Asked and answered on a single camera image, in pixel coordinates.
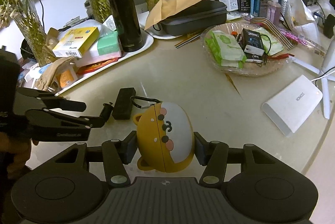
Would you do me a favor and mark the brown paper envelope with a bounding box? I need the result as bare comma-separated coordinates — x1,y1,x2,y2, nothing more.
144,0,202,30

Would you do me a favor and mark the white phone gimbal tripod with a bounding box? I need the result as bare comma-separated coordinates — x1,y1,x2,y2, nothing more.
292,37,334,120

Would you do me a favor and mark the glass vase with stems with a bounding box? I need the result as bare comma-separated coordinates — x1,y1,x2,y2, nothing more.
10,0,56,67

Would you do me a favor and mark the yellow dog earbud case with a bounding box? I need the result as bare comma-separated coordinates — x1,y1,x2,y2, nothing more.
133,102,195,173

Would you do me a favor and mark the white serving tray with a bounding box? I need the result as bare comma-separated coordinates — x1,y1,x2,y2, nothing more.
55,30,155,96

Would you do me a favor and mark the black thermos bottle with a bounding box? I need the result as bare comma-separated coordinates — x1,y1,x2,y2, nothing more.
109,0,144,53

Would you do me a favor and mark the yellow white box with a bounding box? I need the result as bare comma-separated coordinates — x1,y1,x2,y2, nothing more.
52,27,99,58

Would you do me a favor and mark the small black cylinder plug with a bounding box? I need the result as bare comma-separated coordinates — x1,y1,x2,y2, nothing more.
99,102,113,123

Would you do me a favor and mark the green tissue pack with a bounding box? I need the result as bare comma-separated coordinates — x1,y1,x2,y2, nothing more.
89,32,121,57

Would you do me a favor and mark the glass snack dish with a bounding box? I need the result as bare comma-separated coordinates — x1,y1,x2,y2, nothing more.
201,23,294,76

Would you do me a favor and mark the black zip case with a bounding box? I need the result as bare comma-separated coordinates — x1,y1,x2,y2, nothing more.
157,0,227,36

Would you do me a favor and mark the white power bank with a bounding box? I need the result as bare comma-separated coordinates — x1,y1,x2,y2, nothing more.
261,75,322,137

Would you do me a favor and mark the tan drawstring pouch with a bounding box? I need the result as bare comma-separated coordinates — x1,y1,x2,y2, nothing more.
34,56,74,91

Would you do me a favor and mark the small black rectangular box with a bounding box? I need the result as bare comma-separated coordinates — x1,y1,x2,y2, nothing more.
112,87,136,120

